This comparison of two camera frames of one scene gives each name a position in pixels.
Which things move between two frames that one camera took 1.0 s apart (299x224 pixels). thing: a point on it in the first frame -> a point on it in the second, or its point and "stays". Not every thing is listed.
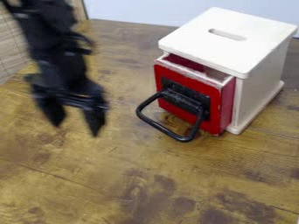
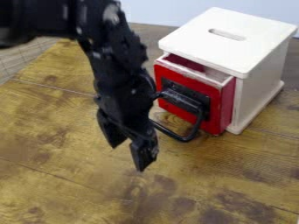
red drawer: x=211 y=82 stays
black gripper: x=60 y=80 -> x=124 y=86
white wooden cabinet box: x=243 y=45 stays
